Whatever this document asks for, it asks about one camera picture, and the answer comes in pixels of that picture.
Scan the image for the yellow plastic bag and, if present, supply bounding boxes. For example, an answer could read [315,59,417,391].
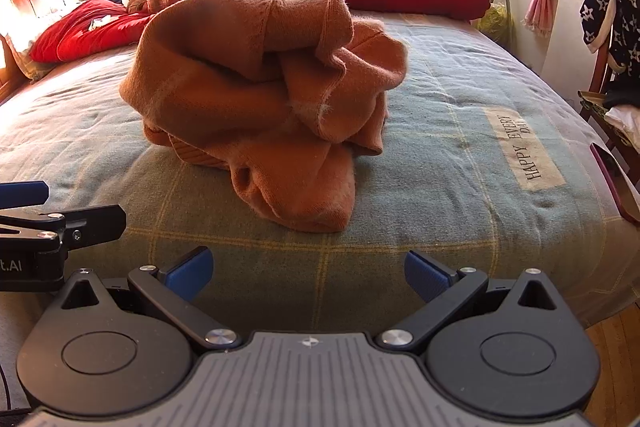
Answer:
[475,3,516,48]

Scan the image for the white cloth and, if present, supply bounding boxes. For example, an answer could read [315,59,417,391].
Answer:
[604,104,640,152]

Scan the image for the patterned pillow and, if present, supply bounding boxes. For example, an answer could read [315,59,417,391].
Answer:
[0,34,51,80]

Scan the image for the maroon phone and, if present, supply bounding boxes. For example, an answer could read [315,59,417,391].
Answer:
[590,143,640,224]

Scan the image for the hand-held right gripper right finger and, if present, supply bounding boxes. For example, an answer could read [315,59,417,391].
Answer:
[375,249,558,354]

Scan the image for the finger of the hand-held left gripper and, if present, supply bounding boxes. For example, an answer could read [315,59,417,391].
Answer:
[0,205,127,254]
[0,180,50,210]

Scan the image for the orange knit sweater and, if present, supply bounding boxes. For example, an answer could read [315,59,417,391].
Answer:
[119,0,410,234]

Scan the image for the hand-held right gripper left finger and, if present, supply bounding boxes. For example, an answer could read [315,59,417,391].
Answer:
[60,246,243,354]

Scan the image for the wooden chair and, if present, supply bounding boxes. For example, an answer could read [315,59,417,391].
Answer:
[579,27,640,188]

